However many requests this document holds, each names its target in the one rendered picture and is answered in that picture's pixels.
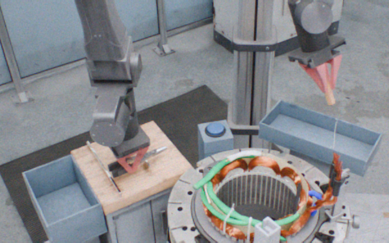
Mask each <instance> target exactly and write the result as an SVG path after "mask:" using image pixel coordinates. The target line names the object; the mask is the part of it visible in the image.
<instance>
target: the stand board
mask: <svg viewBox="0 0 389 243"><path fill-rule="evenodd" d="M140 127H141V128H142V129H143V131H144V132H145V133H146V135H147V136H149V138H150V142H151V146H150V147H149V149H148V150H147V151H146V152H150V151H151V150H154V149H158V148H160V147H164V146H166V148H167V150H165V151H163V152H161V153H159V154H158V155H157V156H154V157H152V158H150V159H148V160H147V162H148V163H150V165H151V166H152V173H151V174H150V173H149V172H148V171H147V169H146V168H145V166H144V165H143V163H141V164H140V165H138V168H137V171H136V172H133V173H131V174H130V173H126V174H124V175H121V176H120V177H115V178H113V176H112V172H110V171H109V169H108V166H107V165H108V164H110V163H113V162H115V161H116V159H115V157H114V156H113V152H112V151H111V149H110V148H109V147H104V146H101V145H99V144H97V143H96V142H95V143H92V144H91V146H92V147H93V148H94V150H95V152H96V153H97V156H98V157H99V158H100V160H101V162H102V163H103V165H105V167H106V169H107V171H108V172H109V173H110V175H111V177H112V178H113V180H114V182H115V183H116V185H117V187H118V188H119V189H120V190H121V192H122V197H120V196H118V194H117V193H116V191H115V189H114V188H113V186H112V184H111V182H110V181H109V180H108V178H107V176H106V175H105V173H103V171H102V169H101V167H100V165H99V164H98V163H97V161H96V159H95V158H94V156H93V154H92V153H91V151H90V150H89V149H88V147H87V146H84V147H81V148H78V149H76V150H72V151H71V154H72V156H73V157H74V159H75V160H76V161H77V163H78V165H79V167H80V168H81V171H82V172H83V174H84V175H85V177H86V179H87V181H88V182H89V185H91V187H92V189H93V190H94V192H95V194H96V195H97V197H98V200H99V201H100V203H101V205H102V210H103V212H104V215H108V214H110V213H111V212H114V211H116V210H118V209H121V208H123V207H126V206H128V205H130V204H132V203H136V202H138V201H140V200H142V199H143V198H146V197H148V196H151V195H153V194H156V193H158V192H160V191H162V190H166V189H167V188H170V187H172V186H174V185H175V183H176V182H177V180H179V178H180V177H181V176H182V175H183V174H184V173H185V172H186V171H187V170H188V169H189V168H190V167H192V166H191V164H190V163H189V162H188V161H187V160H186V159H185V158H184V157H183V155H182V153H180V151H179V150H178V149H176V147H175V146H174V145H173V144H172V142H171V141H170V140H169V139H168V137H167V136H166V135H165V134H164V132H162V131H161V130H160V129H159V127H158V126H157V125H156V123H155V122H154V121H150V122H147V123H144V124H142V125H140ZM192 168H193V167H192Z"/></svg>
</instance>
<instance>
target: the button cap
mask: <svg viewBox="0 0 389 243"><path fill-rule="evenodd" d="M206 131H207V132H208V133H209V134H212V135H219V134H222V133H223V132H224V126H223V125H222V124H221V123H218V122H213V123H210V124H209V125H208V126H207V127H206Z"/></svg>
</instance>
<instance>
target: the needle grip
mask: <svg viewBox="0 0 389 243"><path fill-rule="evenodd" d="M324 94H325V97H326V99H327V103H328V105H332V104H334V103H335V100H334V97H333V93H332V89H331V87H330V83H329V79H328V77H327V93H324Z"/></svg>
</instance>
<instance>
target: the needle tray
mask: <svg viewBox="0 0 389 243"><path fill-rule="evenodd" d="M336 120H337V122H336ZM335 124H336V130H335V135H334V129H335ZM258 137H259V138H261V139H263V140H265V141H268V142H271V143H274V144H276V145H279V146H281V147H285V148H287V149H290V150H289V154H290V155H291V156H294V157H296V158H299V159H302V160H304V161H306V162H308V163H309V164H311V165H313V168H314V167H316V168H317V169H319V171H320V172H322V173H323V174H324V175H326V176H327V177H328V178H329V172H330V165H331V162H332V161H333V159H334V156H333V152H334V153H336V154H337V156H340V157H339V159H338V163H340V160H341V162H342V164H341V165H342V170H344V169H345V168H349V170H350V173H353V174H356V175H359V176H361V177H363V176H364V174H365V173H366V171H367V170H368V168H369V166H370V164H371V162H372V160H373V159H374V157H375V154H376V153H377V151H378V149H379V146H380V143H381V138H382V137H383V133H380V132H377V131H375V130H372V129H368V128H365V127H362V126H359V125H358V124H355V123H351V122H349V121H345V120H341V119H338V118H337V119H336V118H335V117H332V116H329V115H326V114H322V113H320V112H316V111H314V110H312V109H308V108H306V107H302V106H300V105H296V104H293V103H290V102H286V101H284V100H279V101H278V102H277V103H276V104H275V106H274V107H273V108H272V109H271V110H270V112H269V113H268V114H267V115H265V117H264V118H263V119H262V120H261V121H260V123H259V132H258ZM333 143H334V144H333ZM333 145H334V148H333ZM331 147H332V148H331ZM329 179H330V178H329Z"/></svg>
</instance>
